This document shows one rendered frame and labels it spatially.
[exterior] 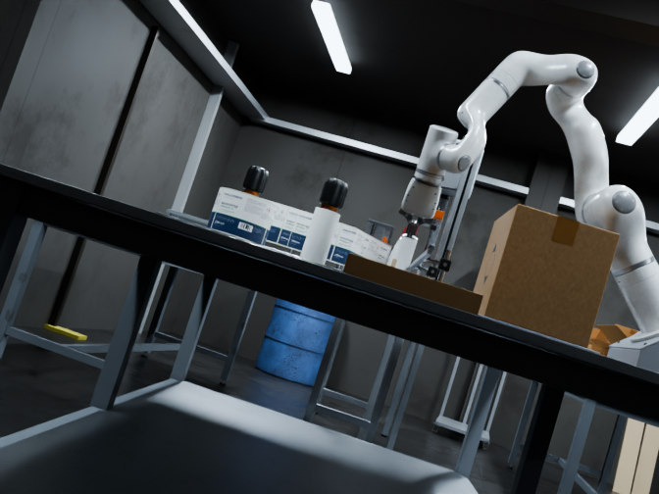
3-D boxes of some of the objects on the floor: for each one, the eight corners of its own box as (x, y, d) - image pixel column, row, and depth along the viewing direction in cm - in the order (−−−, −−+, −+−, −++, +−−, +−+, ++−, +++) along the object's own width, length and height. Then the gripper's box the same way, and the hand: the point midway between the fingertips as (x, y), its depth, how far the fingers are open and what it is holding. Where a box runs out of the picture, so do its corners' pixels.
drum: (325, 385, 691) (354, 292, 698) (309, 388, 629) (341, 286, 637) (265, 365, 707) (295, 273, 714) (244, 366, 645) (277, 266, 652)
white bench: (139, 354, 519) (175, 250, 525) (233, 386, 505) (268, 279, 511) (-30, 361, 333) (27, 200, 339) (110, 414, 319) (168, 245, 325)
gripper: (403, 172, 204) (383, 231, 209) (453, 187, 203) (432, 247, 208) (404, 169, 211) (385, 226, 216) (452, 183, 210) (432, 241, 215)
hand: (411, 230), depth 211 cm, fingers closed
